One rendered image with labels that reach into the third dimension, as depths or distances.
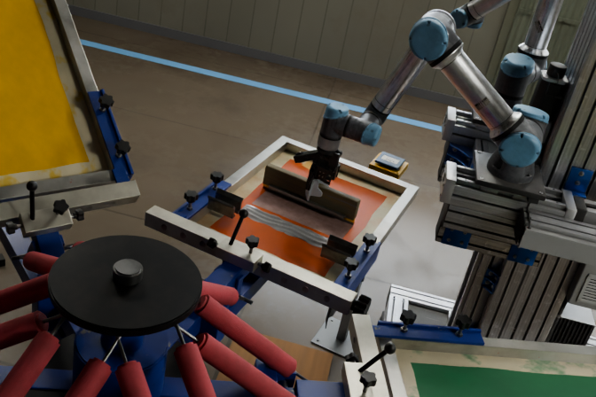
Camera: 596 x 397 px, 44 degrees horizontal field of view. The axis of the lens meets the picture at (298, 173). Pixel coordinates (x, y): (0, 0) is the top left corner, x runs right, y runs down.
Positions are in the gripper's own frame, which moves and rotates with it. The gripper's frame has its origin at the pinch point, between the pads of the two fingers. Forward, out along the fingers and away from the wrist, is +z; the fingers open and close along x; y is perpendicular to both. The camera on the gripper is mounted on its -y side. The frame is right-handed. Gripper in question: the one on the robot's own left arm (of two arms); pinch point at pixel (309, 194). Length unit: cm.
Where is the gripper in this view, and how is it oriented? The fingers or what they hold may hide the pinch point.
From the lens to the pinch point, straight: 258.0
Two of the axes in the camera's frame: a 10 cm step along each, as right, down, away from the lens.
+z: -2.0, 8.5, 4.9
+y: 8.9, 3.7, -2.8
